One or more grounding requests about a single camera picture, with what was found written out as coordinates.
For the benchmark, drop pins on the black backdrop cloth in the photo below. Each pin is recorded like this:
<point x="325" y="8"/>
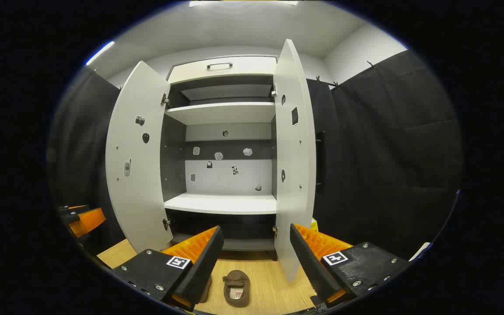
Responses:
<point x="387" y="153"/>

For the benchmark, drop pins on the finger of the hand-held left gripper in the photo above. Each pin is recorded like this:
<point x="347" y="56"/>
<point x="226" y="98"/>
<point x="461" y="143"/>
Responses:
<point x="88" y="221"/>
<point x="66" y="208"/>

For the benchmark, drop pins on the brown fuzzy shoe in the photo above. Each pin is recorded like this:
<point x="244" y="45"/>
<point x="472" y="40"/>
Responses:
<point x="236" y="288"/>
<point x="205" y="291"/>

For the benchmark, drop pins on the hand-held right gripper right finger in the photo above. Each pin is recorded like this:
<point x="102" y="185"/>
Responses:
<point x="311" y="269"/>

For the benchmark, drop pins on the white shoe cabinet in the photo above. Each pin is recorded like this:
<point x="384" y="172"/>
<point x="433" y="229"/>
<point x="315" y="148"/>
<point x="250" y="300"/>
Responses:
<point x="221" y="203"/>

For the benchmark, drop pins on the white cabinet door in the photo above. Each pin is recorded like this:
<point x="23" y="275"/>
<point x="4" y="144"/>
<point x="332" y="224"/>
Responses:
<point x="136" y="197"/>
<point x="289" y="153"/>

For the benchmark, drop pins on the ceiling light strip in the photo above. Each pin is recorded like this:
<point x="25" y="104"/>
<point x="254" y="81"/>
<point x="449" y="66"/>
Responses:
<point x="100" y="52"/>

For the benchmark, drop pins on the white cabinet drawer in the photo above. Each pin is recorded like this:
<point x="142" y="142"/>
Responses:
<point x="252" y="65"/>

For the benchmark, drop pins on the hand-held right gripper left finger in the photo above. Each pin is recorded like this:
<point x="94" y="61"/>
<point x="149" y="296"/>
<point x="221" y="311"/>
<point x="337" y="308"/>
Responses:
<point x="204" y="267"/>

